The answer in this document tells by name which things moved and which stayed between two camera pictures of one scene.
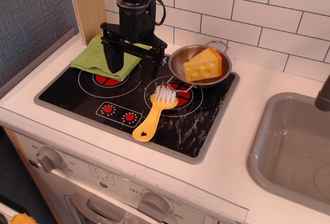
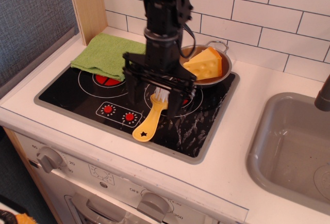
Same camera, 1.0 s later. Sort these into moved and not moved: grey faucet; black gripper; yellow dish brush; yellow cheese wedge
Moved: black gripper
Not moved: yellow cheese wedge; yellow dish brush; grey faucet
